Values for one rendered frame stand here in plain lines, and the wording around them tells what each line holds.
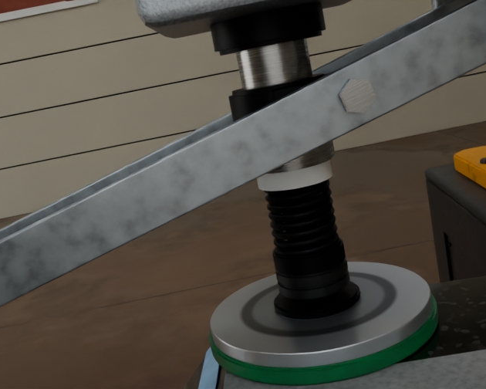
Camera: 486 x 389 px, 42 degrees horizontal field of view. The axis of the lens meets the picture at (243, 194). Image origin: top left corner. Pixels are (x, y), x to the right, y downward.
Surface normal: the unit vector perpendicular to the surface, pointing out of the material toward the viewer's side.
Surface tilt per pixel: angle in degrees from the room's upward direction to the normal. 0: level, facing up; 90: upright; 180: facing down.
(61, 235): 90
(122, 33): 90
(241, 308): 0
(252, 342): 0
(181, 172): 90
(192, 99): 90
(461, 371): 0
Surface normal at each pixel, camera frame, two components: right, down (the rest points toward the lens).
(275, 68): -0.05, 0.22
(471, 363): -0.19, -0.96
